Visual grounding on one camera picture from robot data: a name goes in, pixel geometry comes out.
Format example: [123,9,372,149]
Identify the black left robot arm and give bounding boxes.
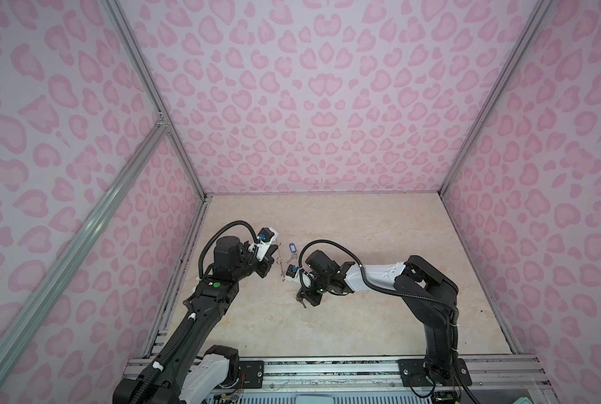
[112,220,278,403]

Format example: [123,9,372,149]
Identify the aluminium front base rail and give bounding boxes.
[141,355,559,403]

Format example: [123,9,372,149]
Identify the aluminium left wall diagonal bar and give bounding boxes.
[0,121,168,388]

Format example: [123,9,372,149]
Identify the aluminium right back corner post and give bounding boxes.
[438,0,556,200]

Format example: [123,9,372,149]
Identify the aluminium corner post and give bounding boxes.
[100,0,207,201]
[438,0,556,200]

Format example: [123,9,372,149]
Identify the aluminium left back corner post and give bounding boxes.
[100,0,207,201]

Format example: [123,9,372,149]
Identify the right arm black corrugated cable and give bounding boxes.
[298,239,475,404]

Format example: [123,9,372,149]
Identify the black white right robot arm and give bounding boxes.
[285,250,472,389]

